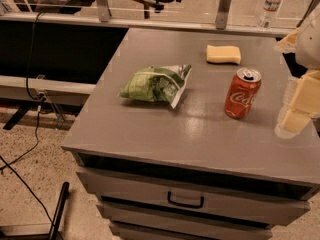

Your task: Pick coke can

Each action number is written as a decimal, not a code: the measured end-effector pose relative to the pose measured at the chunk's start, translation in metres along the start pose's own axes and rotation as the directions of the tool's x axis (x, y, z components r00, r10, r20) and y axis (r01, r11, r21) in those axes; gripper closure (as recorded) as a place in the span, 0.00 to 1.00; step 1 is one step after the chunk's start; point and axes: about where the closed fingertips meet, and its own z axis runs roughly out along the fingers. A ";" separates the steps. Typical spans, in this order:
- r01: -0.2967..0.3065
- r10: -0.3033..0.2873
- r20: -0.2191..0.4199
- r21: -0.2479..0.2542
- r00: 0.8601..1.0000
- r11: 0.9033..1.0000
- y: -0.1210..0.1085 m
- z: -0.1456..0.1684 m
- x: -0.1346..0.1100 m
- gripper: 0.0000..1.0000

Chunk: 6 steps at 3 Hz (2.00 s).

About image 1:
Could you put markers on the grey drawer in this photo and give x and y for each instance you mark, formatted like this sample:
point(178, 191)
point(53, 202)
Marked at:
point(179, 223)
point(130, 232)
point(240, 206)

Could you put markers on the green chip bag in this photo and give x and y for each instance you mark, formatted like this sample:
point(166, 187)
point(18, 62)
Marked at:
point(158, 84)

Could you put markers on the grey low shelf bench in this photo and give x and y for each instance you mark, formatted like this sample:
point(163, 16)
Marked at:
point(61, 92)

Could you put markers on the middle grey drawer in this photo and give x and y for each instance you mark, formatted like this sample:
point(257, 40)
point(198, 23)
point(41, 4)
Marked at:
point(179, 223)

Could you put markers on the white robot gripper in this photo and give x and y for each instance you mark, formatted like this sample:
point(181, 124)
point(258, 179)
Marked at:
point(309, 45)

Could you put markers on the clear plastic water bottle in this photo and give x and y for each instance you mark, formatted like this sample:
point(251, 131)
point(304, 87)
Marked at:
point(270, 8)

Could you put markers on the top grey drawer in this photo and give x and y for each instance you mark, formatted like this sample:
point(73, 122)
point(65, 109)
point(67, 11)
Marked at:
point(240, 206)

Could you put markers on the red coke can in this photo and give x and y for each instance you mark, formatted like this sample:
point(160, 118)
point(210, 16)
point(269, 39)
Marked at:
point(242, 91)

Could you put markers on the yellow sponge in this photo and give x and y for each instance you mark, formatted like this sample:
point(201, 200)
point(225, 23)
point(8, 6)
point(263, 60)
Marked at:
point(223, 54)

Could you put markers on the grey drawer cabinet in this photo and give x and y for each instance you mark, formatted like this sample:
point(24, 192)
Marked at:
point(196, 142)

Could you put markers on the black drawer handle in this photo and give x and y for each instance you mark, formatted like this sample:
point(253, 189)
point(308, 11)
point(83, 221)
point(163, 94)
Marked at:
point(184, 201)

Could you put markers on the glass partition with posts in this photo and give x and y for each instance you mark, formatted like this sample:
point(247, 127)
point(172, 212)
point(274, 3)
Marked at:
point(239, 16)

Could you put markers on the bottom grey drawer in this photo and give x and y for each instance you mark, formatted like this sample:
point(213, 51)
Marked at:
point(130, 232)

